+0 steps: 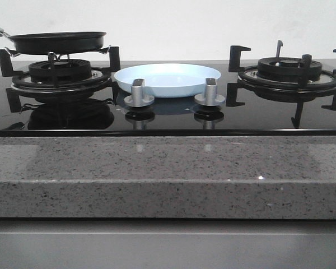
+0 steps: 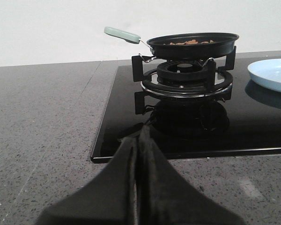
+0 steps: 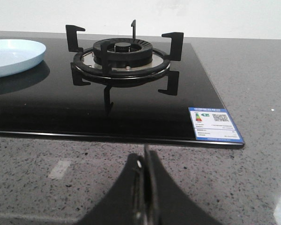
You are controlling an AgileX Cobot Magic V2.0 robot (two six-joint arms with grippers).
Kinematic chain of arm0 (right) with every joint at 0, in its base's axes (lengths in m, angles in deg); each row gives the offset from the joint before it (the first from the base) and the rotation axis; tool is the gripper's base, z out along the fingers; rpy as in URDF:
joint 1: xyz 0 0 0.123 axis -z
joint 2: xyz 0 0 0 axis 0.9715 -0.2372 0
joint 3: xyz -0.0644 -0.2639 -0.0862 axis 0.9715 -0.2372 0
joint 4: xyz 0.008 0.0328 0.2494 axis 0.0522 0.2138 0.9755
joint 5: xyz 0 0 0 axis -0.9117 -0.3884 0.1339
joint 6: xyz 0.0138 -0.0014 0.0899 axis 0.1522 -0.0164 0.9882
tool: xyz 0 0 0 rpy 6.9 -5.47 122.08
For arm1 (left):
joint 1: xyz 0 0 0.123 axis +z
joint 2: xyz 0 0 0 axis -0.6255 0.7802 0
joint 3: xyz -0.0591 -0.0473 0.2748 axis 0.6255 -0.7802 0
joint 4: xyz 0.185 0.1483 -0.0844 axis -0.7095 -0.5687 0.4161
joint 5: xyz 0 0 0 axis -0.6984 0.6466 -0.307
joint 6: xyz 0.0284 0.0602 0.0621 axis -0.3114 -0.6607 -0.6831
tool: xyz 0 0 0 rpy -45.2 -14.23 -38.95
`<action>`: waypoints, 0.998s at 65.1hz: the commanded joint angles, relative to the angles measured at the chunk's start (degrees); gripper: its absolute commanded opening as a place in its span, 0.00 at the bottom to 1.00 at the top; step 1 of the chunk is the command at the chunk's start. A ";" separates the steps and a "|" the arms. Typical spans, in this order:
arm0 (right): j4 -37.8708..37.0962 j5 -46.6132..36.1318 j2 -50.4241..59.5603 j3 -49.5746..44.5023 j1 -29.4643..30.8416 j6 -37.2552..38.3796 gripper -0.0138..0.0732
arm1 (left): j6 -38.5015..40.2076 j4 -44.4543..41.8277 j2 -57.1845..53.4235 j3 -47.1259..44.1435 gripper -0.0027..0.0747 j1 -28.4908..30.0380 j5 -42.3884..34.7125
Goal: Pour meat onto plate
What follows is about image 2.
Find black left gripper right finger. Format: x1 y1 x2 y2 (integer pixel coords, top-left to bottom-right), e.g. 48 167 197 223
136 125 244 225

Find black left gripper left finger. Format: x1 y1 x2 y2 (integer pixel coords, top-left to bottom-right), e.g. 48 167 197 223
36 138 137 225

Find black frying pan green handle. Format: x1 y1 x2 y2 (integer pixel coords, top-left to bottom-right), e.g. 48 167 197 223
104 26 240 59

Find brown meat pieces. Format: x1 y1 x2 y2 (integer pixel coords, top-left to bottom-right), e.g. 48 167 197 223
169 39 214 45

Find light blue plate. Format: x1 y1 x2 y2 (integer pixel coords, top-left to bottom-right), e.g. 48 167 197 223
248 59 281 93

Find black left burner pan support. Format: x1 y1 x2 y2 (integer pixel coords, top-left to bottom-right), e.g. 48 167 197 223
132 49 236 101

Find black glass gas cooktop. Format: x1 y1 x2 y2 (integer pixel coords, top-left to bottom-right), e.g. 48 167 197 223
91 60 281 163

